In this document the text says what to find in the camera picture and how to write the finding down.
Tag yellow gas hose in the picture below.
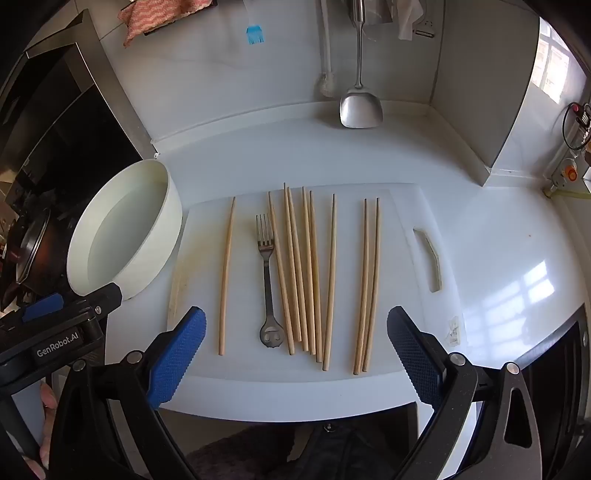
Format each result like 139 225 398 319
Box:
545 182 591 200

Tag white round bowl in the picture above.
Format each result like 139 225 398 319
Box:
66 158 184 303

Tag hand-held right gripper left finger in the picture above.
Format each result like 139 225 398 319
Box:
46 305 207 480

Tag brown floor mat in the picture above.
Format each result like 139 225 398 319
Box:
185 425 301 480

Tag person's dark pants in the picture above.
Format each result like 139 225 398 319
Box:
291 422 419 480

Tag dark cooking pan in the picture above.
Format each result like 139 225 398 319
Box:
0 203 70 310

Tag white cloth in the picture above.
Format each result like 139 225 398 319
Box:
392 0 426 41

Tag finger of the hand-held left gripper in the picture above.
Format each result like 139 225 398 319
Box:
21 294 64 324
58 282 123 325

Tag white plastic cutting board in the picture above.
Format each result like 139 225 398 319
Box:
165 182 465 384

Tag pink striped cloth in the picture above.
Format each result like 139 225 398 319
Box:
117 0 211 48

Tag metal fork with face handle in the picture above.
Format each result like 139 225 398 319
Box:
255 213 283 348

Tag metal peeler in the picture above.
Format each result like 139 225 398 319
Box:
412 9 437 38

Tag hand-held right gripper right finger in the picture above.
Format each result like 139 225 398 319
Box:
386 305 543 480

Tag window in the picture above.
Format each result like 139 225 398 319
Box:
531 18 578 100

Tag person's left hand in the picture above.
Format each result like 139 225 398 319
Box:
23 381 60 478

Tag stainless steel spatula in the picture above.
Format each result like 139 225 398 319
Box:
339 0 384 129

